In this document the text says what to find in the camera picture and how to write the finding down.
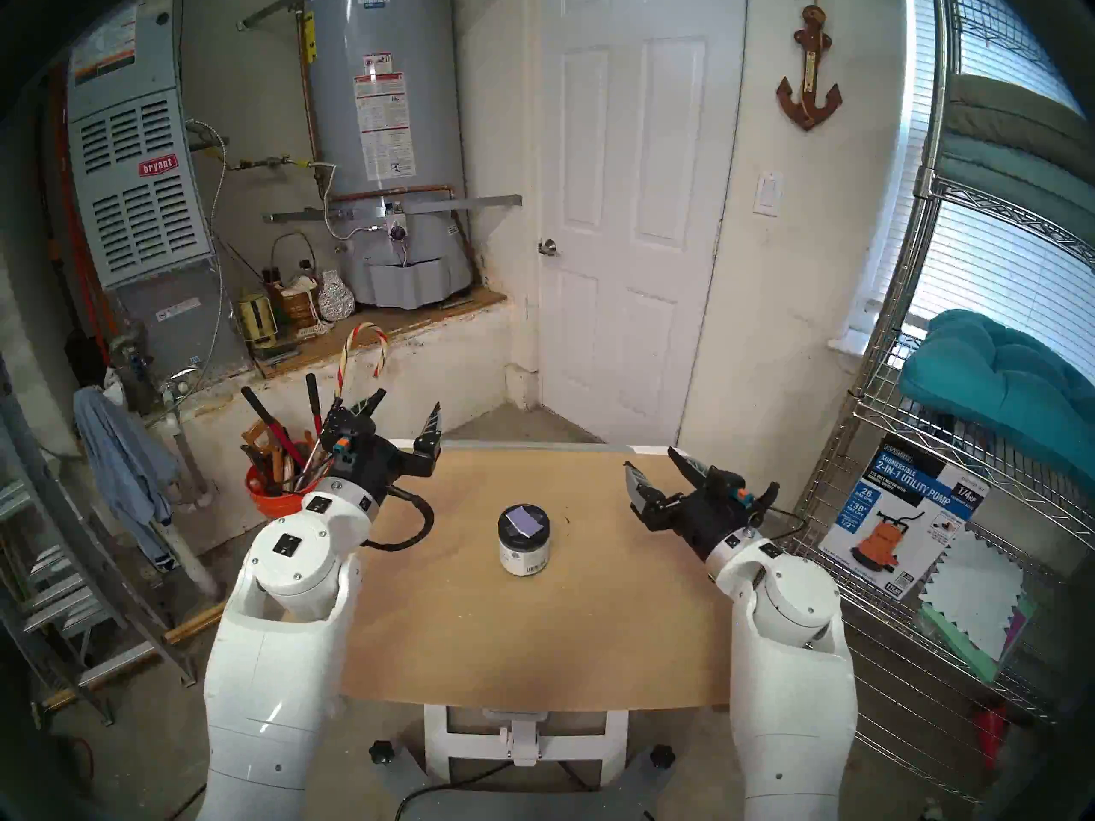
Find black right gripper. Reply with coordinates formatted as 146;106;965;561
623;447;754;559

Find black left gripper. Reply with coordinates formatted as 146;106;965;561
328;388;444;508

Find white paint jar black lid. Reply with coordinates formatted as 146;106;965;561
498;504;553;577

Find red white candy cane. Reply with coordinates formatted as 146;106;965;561
329;322;390;401

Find orange plastic bucket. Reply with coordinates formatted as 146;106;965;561
246;464;330;521

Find crumpled aluminium foil lump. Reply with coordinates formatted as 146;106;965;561
317;269;355;322

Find yellow plastic jug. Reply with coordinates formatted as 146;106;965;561
235;291;279;350

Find white panel door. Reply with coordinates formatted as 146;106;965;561
535;0;754;448

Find utility pump cardboard box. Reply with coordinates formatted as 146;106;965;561
819;434;991;602

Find white window sill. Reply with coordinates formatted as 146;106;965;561
828;328;908;375

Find long wooden stick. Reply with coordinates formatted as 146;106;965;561
163;601;228;645

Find blue hanging cloth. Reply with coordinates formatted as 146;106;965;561
73;386;181;572

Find white zigzag foam mat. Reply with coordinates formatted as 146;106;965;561
920;529;1040;658

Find green foam mat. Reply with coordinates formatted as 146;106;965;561
920;601;1002;683

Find grey Bryant furnace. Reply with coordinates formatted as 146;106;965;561
64;0;249;384

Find grey water heater tank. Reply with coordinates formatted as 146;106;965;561
304;0;476;309

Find teal tufted cushion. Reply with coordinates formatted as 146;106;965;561
898;309;1095;487

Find aluminium ladder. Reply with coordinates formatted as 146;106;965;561
0;340;198;726

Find white window blinds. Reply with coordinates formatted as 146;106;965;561
860;0;1095;367

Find red bottle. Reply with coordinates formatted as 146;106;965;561
971;704;1010;765

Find dark green cushion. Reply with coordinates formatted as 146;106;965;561
928;131;1095;247

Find olive green cushion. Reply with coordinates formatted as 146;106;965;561
945;74;1095;157

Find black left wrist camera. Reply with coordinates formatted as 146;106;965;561
335;422;382;465

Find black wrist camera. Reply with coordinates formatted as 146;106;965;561
335;422;382;465
714;473;758;521

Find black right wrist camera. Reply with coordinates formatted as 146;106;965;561
714;473;758;521

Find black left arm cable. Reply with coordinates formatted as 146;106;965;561
364;486;435;553

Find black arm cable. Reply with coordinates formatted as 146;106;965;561
749;481;809;542
364;486;435;553

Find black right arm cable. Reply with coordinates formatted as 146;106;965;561
749;481;809;542

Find wooden handled tools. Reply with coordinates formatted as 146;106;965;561
240;422;296;495

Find wicker basket with handle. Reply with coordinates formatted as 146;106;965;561
269;232;322;328

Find chrome wire shelf rack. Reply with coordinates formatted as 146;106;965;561
791;0;1095;807

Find brown anchor wall decoration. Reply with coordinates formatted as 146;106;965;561
776;0;843;132

